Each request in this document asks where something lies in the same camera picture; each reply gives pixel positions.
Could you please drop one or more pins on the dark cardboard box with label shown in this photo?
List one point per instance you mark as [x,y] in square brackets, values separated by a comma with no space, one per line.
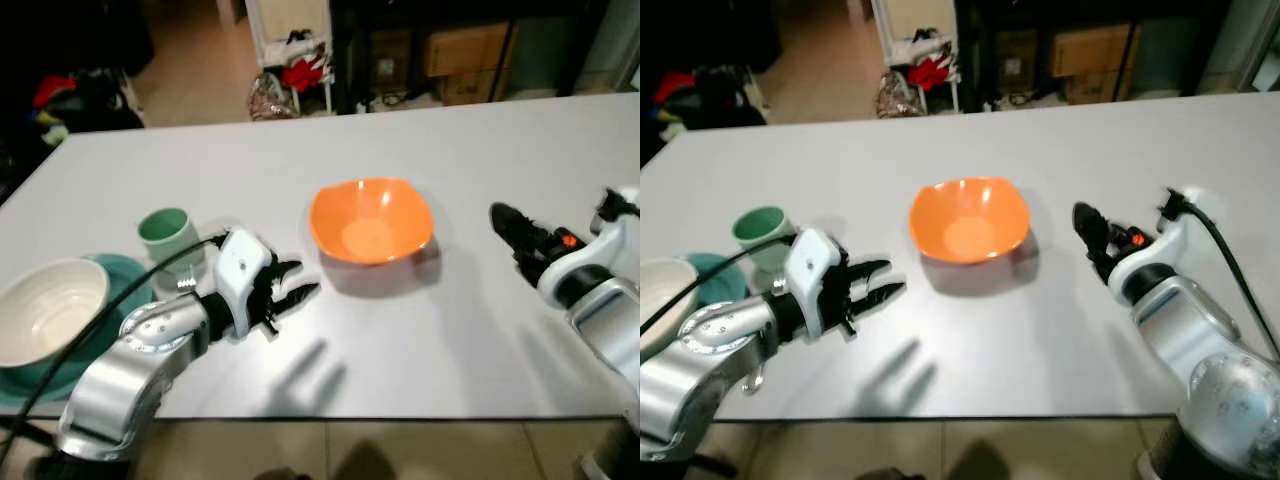
[1015,58]
[392,58]

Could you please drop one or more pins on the brown cardboard box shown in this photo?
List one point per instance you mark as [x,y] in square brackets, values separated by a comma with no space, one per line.
[468,88]
[1095,50]
[468,50]
[1093,88]

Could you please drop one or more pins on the red cloth bundle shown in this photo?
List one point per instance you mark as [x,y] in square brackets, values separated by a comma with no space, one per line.
[303,73]
[932,72]

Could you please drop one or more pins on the red garment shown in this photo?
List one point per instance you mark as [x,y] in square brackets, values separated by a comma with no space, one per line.
[675,87]
[52,90]

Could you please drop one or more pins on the green ceramic cup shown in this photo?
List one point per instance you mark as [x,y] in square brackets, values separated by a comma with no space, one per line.
[168,235]
[762,232]

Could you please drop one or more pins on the teal plate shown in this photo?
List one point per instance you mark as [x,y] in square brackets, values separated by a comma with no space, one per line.
[125,280]
[715,275]

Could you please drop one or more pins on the black pile of bags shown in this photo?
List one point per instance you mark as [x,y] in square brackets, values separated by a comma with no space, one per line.
[100,105]
[725,95]

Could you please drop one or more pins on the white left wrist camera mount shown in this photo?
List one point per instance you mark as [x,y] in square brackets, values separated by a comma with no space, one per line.
[815,270]
[242,270]

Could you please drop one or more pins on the patterned brown bag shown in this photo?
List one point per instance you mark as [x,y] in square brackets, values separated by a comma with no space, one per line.
[898,96]
[272,98]

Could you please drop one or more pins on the black metal shelf frame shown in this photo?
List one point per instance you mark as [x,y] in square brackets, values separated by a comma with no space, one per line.
[345,60]
[972,60]

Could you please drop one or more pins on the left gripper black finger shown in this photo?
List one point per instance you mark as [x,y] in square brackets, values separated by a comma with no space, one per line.
[872,269]
[288,269]
[884,297]
[300,296]

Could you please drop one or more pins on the orange plastic bowl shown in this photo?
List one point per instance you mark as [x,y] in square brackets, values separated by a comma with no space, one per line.
[370,225]
[968,225]

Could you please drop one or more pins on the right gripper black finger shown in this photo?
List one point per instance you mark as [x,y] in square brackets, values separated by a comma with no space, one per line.
[1088,222]
[526,255]
[510,222]
[1102,260]

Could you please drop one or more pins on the white storage rack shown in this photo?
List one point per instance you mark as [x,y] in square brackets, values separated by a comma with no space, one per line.
[905,25]
[275,25]

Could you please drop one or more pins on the white ceramic bowl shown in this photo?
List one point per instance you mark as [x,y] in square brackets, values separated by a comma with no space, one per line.
[665,300]
[45,310]

